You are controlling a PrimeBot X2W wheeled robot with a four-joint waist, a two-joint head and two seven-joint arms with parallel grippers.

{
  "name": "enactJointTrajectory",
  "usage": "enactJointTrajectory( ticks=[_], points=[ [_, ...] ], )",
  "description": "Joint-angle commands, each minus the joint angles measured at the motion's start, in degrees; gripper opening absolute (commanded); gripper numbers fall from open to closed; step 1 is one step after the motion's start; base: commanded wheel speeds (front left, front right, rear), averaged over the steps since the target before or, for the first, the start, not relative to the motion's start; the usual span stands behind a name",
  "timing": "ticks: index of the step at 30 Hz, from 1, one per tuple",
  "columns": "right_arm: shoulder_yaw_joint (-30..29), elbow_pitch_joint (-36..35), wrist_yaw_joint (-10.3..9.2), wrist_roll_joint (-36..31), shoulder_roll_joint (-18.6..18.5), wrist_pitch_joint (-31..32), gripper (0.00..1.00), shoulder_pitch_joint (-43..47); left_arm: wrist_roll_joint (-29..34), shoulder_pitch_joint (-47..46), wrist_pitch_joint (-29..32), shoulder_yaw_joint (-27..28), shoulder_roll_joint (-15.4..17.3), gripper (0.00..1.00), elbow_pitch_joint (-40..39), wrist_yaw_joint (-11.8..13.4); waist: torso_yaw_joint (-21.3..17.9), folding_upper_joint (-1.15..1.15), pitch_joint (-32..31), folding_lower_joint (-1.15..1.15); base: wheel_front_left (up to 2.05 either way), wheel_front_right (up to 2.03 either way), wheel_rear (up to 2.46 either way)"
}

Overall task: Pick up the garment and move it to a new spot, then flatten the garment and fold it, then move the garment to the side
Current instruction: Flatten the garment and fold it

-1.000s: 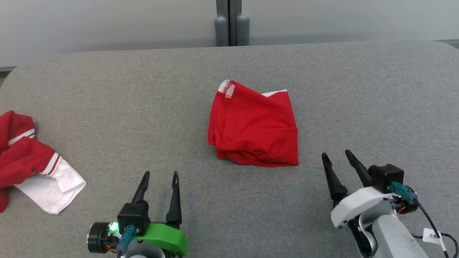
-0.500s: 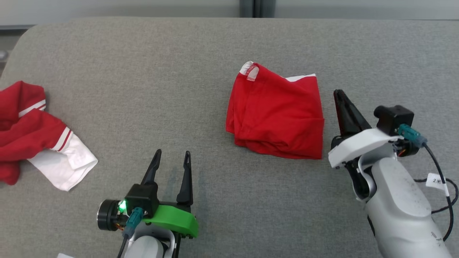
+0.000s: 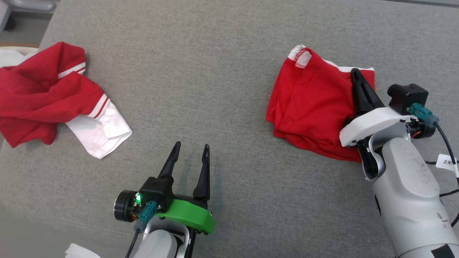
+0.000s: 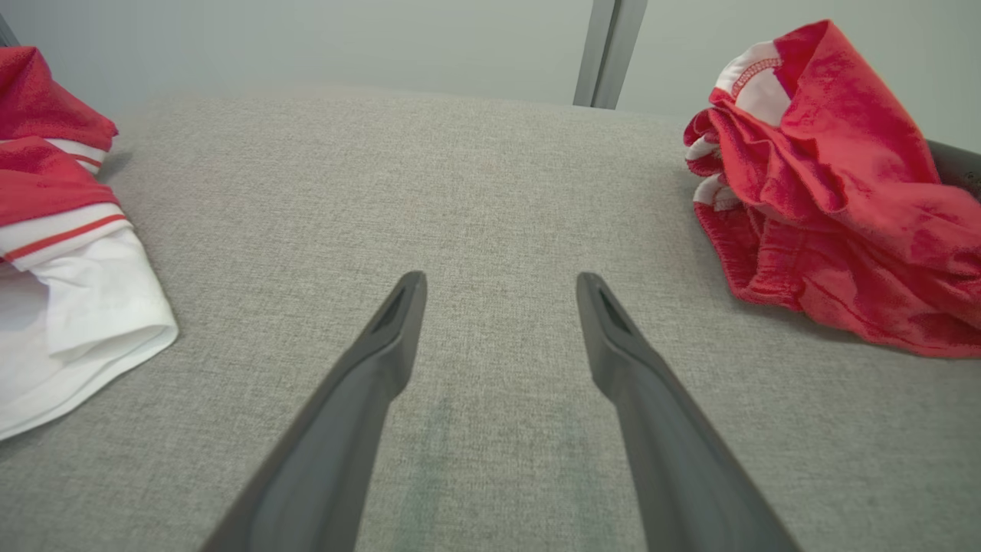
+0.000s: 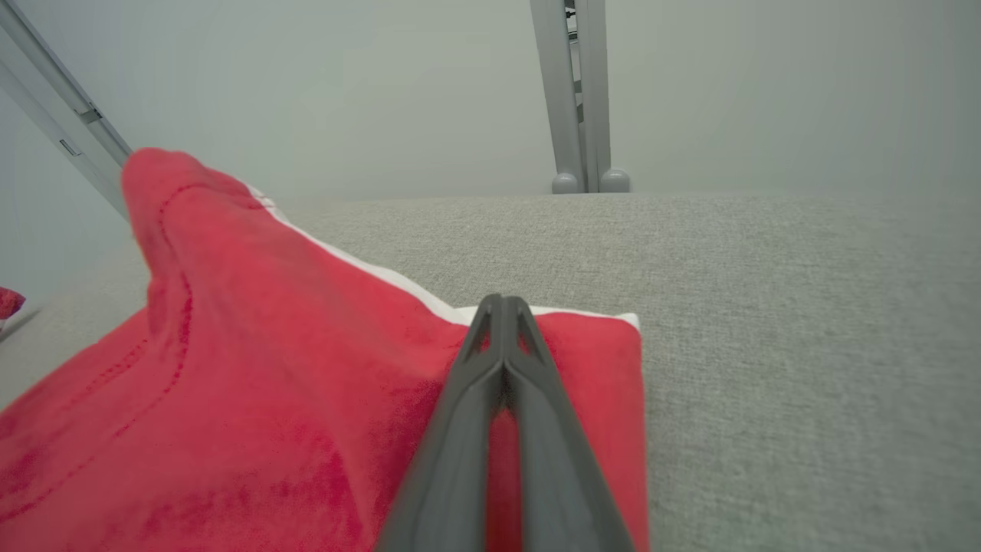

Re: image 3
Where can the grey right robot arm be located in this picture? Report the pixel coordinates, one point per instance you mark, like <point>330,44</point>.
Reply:
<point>408,193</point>

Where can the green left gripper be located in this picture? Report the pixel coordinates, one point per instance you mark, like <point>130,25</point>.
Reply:
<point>190,215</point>

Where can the light grey rounded furniture foot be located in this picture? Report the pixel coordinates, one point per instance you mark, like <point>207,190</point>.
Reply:
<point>32,4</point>

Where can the red and white basketball jersey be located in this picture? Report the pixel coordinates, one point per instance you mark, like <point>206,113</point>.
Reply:
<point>36,93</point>

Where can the white basket with wooden rim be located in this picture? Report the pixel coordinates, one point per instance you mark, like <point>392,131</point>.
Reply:
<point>10,57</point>

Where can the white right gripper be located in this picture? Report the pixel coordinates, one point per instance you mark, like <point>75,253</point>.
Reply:
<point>373,123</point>

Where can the white tape tag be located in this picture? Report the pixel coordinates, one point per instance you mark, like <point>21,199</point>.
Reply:
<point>80,252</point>

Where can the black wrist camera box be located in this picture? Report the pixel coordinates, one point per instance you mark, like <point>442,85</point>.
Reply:
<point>157,191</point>
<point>407,95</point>

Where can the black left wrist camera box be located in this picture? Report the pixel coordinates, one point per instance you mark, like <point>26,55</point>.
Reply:
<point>157,191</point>

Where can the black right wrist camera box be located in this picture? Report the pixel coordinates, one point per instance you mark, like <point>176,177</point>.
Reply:
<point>407,95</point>

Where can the red Bulls basketball shorts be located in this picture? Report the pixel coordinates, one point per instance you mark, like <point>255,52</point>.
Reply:
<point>308,104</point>

